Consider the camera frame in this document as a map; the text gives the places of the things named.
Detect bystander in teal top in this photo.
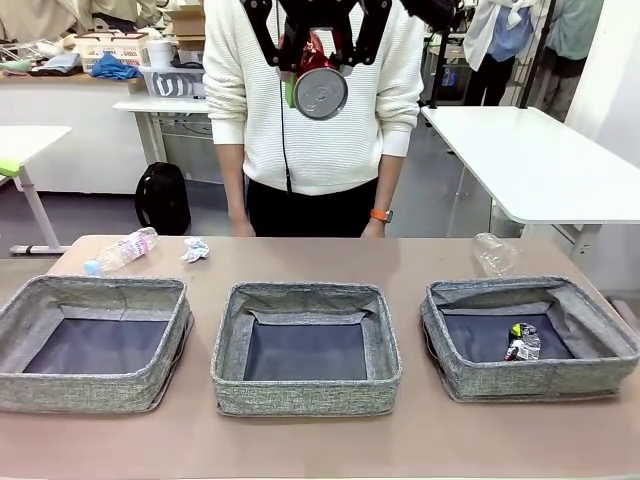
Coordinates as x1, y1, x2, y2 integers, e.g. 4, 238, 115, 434
541, 0, 604, 124

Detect white desk with grey legs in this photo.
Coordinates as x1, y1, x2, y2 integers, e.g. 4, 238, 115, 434
0, 125, 74, 257

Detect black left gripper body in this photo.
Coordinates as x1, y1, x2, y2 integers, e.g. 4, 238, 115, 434
277, 0, 362, 34

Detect crushed silver drink can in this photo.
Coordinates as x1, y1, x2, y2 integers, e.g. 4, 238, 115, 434
503, 321, 543, 363

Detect crushed clear plastic cup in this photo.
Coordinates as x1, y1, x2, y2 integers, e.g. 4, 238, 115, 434
470, 231, 523, 278

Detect blue cloth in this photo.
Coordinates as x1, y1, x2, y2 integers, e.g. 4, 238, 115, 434
89, 53, 145, 82

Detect cardboard box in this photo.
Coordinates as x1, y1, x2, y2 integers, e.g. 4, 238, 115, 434
168, 0, 207, 52

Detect bystander in white jacket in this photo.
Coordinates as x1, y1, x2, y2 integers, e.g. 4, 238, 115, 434
462, 0, 537, 108

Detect person in white sweater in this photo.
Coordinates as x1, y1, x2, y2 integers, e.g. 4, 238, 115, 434
203, 0, 426, 239

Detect grey fabric basket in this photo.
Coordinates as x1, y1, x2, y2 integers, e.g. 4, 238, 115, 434
209, 281, 403, 418
419, 274, 640, 404
0, 274, 195, 414

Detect clear plastic storage bin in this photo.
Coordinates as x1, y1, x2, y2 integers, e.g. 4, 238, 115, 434
139, 66, 207, 100

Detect white jar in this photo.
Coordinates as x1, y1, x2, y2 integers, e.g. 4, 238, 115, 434
146, 39, 175, 70

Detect black corrugated cable conduit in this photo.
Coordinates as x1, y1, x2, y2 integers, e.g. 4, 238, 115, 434
402, 0, 454, 24

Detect black stand pole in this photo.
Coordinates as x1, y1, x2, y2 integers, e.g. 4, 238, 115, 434
427, 14, 462, 112
518, 0, 558, 111

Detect person's right forearm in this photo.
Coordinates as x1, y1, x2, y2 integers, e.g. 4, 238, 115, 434
214, 141, 250, 221

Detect person's right hand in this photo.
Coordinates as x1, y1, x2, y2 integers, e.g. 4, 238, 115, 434
229, 211, 257, 238

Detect large white table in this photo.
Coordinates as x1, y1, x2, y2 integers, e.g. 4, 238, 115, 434
420, 104, 640, 251

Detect narrow white desk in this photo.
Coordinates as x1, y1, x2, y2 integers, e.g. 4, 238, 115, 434
113, 97, 214, 169

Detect black backpack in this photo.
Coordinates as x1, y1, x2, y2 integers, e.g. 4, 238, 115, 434
134, 161, 193, 237

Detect white paper ball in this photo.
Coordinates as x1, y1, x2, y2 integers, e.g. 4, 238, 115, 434
179, 237, 212, 264

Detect crushed red drink can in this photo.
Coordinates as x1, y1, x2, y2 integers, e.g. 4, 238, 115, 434
292, 29, 350, 122

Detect long white counter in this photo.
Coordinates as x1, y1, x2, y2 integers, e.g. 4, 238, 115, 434
0, 69, 166, 194

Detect person's left forearm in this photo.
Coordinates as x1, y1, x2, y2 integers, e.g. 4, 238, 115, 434
376, 151, 407, 212

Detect white plastic crate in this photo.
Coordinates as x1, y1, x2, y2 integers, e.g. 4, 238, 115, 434
73, 31, 152, 75

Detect plastic bottle with pink label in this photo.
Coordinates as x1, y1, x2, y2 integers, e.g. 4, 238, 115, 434
82, 226, 162, 278

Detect thin black camera cable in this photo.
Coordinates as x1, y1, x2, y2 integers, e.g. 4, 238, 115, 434
279, 64, 294, 194

